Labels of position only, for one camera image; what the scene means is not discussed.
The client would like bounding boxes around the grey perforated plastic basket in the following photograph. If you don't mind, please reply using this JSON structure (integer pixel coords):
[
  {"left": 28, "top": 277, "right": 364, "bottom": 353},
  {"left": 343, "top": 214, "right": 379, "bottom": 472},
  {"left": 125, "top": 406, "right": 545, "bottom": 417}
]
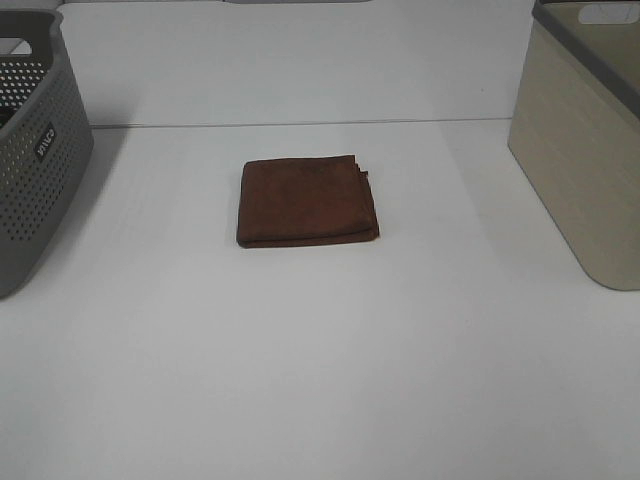
[{"left": 1, "top": 9, "right": 94, "bottom": 297}]

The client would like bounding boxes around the beige plastic basket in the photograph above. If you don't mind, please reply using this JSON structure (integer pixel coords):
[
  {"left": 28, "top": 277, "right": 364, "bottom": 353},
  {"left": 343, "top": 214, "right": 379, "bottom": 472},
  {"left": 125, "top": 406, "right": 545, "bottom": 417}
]
[{"left": 508, "top": 1, "right": 639, "bottom": 291}]

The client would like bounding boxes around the brown towel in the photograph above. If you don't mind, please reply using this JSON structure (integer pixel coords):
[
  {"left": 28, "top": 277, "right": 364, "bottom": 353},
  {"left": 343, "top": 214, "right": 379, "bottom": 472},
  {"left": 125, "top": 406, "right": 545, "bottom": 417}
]
[{"left": 236, "top": 155, "right": 380, "bottom": 248}]

